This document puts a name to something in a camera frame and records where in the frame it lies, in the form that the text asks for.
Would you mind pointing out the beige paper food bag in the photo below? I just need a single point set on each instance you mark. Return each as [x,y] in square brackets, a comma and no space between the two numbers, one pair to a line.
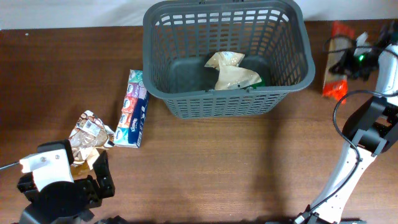
[231,75]

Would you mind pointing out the brown cookie snack bag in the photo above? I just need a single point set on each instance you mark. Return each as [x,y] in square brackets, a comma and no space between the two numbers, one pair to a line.
[88,139]

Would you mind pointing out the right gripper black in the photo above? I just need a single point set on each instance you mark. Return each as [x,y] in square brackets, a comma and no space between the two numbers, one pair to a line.
[346,66]

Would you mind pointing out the grey plastic shopping basket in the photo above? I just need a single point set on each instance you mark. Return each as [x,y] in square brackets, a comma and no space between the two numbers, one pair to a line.
[180,36]

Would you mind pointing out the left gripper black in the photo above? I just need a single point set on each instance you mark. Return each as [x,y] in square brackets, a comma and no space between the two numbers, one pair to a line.
[108,189]

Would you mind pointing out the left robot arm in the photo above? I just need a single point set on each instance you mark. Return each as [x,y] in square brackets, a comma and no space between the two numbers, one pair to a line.
[54,195]

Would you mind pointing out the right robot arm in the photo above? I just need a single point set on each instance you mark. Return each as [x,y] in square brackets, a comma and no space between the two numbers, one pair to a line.
[371,130]

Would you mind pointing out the red spaghetti pasta packet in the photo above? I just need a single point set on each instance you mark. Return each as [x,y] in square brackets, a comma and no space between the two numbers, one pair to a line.
[335,85]

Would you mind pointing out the multicolour tissue multipack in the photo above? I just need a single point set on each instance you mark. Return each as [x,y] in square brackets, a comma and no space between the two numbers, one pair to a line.
[133,113]

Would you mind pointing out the green lid spice jar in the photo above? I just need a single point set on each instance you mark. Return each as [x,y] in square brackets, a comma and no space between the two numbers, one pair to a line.
[262,83]

